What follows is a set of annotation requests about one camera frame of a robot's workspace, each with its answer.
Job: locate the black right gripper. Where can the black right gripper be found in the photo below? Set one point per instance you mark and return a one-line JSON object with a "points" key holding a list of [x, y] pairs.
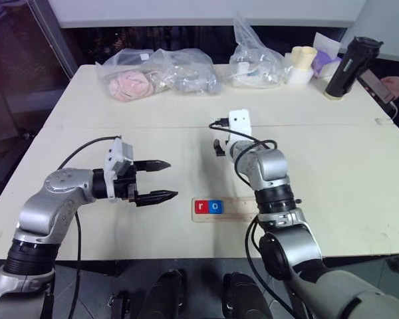
{"points": [[219, 149]]}

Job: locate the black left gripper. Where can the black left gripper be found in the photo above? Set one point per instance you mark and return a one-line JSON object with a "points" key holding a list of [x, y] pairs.
{"points": [[123, 189]]}

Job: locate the dark smartphone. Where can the dark smartphone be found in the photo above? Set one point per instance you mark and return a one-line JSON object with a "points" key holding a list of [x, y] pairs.
{"points": [[377, 87]]}

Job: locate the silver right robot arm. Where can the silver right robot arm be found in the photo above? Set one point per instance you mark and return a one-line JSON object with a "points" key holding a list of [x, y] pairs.
{"points": [[272, 166]]}

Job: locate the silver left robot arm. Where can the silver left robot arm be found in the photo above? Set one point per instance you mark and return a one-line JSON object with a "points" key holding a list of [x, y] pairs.
{"points": [[43, 212]]}

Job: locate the red letter block r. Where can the red letter block r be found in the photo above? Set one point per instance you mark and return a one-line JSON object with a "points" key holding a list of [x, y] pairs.
{"points": [[201, 206]]}

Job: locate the blue letter block o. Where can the blue letter block o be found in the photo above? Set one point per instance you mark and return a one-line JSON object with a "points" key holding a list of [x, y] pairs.
{"points": [[215, 206]]}

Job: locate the long wooden tray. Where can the long wooden tray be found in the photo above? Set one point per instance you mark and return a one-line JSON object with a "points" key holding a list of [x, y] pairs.
{"points": [[239, 212]]}

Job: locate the person's bare hand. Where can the person's bare hand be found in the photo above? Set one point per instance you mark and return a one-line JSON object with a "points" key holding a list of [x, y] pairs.
{"points": [[396, 85]]}

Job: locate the plastic bag with grey plush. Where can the plastic bag with grey plush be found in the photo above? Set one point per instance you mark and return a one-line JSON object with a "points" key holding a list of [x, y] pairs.
{"points": [[189, 73]]}

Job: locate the tall clear plastic bag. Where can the tall clear plastic bag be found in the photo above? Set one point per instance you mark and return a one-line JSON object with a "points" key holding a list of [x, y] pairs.
{"points": [[252, 63]]}

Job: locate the plastic bag with pink plush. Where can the plastic bag with pink plush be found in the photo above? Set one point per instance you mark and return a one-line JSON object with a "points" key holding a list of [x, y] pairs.
{"points": [[129, 81]]}

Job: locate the dark rounded shape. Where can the dark rounded shape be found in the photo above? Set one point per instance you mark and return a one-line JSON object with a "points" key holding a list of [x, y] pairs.
{"points": [[244, 297], [166, 295]]}

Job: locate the purple box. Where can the purple box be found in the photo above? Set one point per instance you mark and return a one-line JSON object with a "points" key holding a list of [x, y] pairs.
{"points": [[326, 63]]}

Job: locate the white paper card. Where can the white paper card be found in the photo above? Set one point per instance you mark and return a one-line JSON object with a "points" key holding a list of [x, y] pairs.
{"points": [[326, 43]]}

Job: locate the black tumbler bottle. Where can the black tumbler bottle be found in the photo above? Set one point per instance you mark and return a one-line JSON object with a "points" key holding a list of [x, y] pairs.
{"points": [[347, 68]]}

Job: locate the black caster wheel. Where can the black caster wheel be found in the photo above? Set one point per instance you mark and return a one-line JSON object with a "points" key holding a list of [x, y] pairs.
{"points": [[397, 264]]}

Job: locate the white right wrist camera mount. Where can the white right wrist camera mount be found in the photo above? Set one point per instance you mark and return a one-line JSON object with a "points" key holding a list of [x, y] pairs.
{"points": [[239, 121]]}

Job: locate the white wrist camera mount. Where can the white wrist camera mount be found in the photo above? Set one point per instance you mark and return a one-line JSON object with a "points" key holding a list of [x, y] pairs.
{"points": [[239, 121], [118, 159]]}

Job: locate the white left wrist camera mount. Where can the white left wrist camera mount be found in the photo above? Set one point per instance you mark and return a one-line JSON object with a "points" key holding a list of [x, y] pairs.
{"points": [[118, 159]]}

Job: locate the small dark bracket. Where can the small dark bracket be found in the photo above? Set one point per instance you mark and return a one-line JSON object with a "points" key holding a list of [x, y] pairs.
{"points": [[119, 305]]}

